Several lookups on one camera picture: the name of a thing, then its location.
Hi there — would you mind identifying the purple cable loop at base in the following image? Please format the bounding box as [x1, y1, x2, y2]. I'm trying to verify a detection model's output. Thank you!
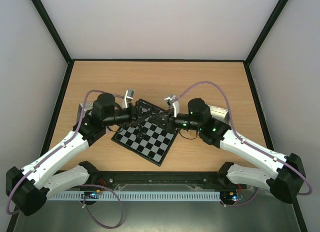
[81, 181, 125, 227]

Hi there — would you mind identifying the black aluminium frame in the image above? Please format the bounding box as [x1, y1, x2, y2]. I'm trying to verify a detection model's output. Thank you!
[4, 0, 311, 232]

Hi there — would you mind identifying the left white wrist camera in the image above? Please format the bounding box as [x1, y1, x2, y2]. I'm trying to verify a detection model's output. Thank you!
[122, 89, 135, 108]

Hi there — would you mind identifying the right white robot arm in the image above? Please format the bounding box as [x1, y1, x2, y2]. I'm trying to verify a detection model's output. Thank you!
[149, 98, 306, 204]

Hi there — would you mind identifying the silver tin with white pieces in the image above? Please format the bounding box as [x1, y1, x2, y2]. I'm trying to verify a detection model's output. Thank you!
[76, 102, 93, 123]

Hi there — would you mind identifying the black and silver chessboard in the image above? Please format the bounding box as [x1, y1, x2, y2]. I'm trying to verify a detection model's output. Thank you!
[110, 99, 180, 167]

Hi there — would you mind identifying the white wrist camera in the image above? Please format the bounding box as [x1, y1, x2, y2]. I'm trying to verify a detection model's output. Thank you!
[164, 94, 180, 118]
[122, 89, 135, 108]

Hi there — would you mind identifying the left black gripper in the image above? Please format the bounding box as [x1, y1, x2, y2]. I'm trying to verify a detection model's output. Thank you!
[104, 102, 156, 127]

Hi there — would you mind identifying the empty gold-rimmed metal tin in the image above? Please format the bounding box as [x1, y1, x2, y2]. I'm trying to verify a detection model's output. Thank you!
[209, 105, 230, 124]

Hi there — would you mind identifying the pile of black chess pieces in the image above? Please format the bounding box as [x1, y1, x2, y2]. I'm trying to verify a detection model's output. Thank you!
[136, 127, 145, 140]

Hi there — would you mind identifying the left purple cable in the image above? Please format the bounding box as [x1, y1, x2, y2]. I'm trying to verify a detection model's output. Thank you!
[6, 89, 127, 215]

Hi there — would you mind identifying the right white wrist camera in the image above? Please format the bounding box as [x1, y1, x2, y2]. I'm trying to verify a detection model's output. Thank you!
[164, 94, 180, 118]

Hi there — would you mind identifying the light blue slotted cable duct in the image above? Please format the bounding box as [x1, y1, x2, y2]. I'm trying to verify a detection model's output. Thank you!
[50, 191, 221, 202]

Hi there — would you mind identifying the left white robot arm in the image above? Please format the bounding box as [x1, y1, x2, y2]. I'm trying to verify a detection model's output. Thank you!
[5, 93, 152, 216]

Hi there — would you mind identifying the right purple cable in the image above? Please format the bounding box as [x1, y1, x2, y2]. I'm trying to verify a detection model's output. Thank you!
[176, 81, 313, 194]

